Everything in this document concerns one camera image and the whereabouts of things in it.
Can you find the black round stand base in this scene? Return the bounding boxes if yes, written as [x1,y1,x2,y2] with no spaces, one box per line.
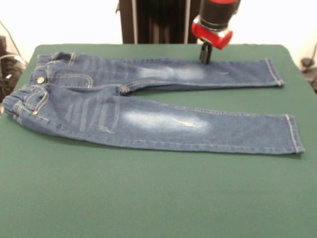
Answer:
[300,42,317,94]

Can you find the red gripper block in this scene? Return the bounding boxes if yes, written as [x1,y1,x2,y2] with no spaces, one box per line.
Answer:
[191,16,234,64]

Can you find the blue denim jeans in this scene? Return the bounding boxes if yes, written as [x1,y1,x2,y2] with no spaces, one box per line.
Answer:
[1,51,306,156]

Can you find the dark green table cloth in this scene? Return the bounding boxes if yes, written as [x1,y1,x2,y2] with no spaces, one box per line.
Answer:
[0,44,317,238]

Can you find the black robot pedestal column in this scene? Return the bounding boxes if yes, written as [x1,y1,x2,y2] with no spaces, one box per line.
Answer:
[115,0,205,45]

